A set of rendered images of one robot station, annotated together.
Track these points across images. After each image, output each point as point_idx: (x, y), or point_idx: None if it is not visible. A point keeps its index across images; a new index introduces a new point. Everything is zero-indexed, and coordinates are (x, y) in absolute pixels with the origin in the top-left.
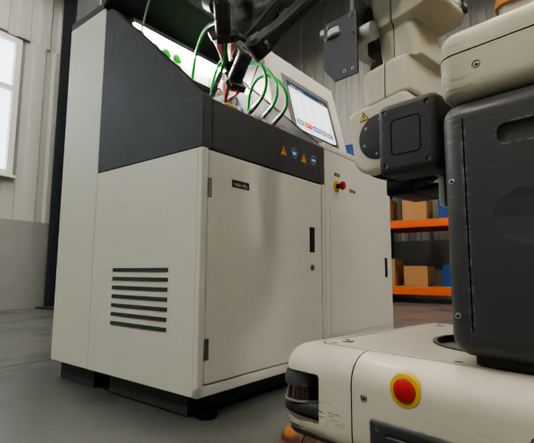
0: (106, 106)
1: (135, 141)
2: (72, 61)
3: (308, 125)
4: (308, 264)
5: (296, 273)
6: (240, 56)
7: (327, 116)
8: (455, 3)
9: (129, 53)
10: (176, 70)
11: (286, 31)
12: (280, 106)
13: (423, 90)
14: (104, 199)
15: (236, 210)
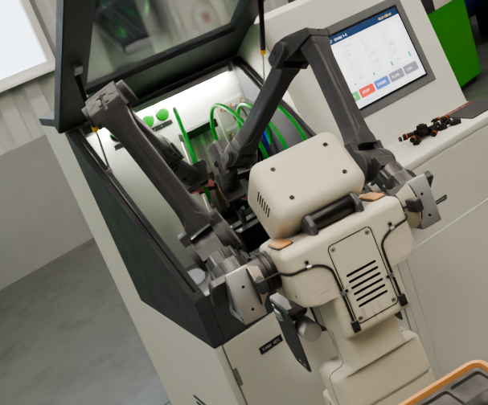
0: (116, 241)
1: (157, 297)
2: (60, 163)
3: (366, 89)
4: None
5: None
6: (223, 177)
7: (401, 29)
8: (384, 313)
9: (110, 202)
10: (161, 259)
11: (262, 133)
12: (312, 107)
13: (376, 394)
14: (158, 330)
15: (275, 370)
